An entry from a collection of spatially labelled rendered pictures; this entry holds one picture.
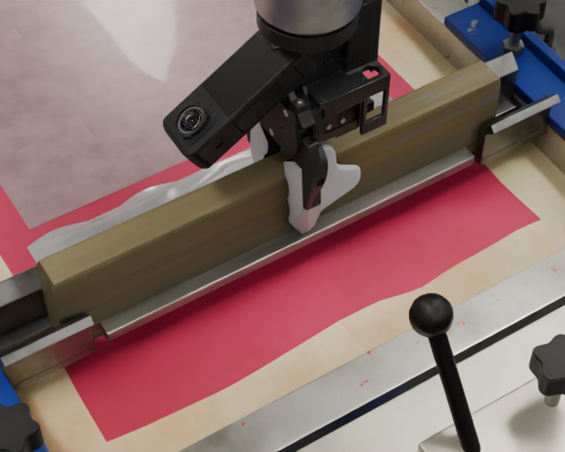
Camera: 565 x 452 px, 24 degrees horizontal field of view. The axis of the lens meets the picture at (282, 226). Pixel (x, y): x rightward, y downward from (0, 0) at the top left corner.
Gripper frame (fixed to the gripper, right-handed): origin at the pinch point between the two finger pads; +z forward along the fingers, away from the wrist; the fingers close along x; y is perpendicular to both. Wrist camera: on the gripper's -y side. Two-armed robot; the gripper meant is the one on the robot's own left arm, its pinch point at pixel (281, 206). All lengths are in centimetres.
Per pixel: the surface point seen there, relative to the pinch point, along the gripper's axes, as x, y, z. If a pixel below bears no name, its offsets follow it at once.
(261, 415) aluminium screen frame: -14.8, -10.9, 1.9
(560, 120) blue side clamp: -3.7, 25.8, 0.7
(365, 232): -2.2, 7.0, 5.4
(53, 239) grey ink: 10.7, -15.7, 5.0
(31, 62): 31.7, -8.0, 5.4
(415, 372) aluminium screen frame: -17.7, 0.7, 1.9
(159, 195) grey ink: 9.9, -6.1, 4.6
